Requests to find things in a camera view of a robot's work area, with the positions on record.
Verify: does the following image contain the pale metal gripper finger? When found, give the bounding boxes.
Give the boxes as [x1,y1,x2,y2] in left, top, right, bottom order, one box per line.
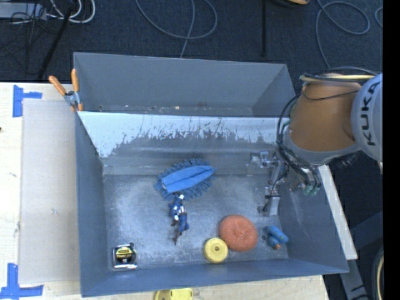
[256,186,281,218]
[246,151,277,178]

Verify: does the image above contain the blue toy with orange tip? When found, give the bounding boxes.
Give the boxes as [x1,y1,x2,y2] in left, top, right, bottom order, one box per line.
[265,224,289,251]

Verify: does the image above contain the orange round scrub pad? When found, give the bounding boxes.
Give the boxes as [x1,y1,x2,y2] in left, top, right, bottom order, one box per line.
[218,214,259,253]

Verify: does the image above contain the blue chenille duster mitt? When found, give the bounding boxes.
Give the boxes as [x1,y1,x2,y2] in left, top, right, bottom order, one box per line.
[153,158,218,201]

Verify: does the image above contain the blue toy action figure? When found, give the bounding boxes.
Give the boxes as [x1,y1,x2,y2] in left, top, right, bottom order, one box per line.
[168,192,191,246]

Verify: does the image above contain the grey metal bin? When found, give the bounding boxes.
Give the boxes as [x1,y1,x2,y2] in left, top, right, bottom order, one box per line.
[72,51,350,298]

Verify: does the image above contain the silver and yellow tape measure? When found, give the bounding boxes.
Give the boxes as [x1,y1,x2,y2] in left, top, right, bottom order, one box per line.
[112,242,139,271]

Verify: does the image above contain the yellow ring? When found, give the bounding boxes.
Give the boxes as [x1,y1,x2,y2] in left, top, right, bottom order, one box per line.
[202,237,229,264]

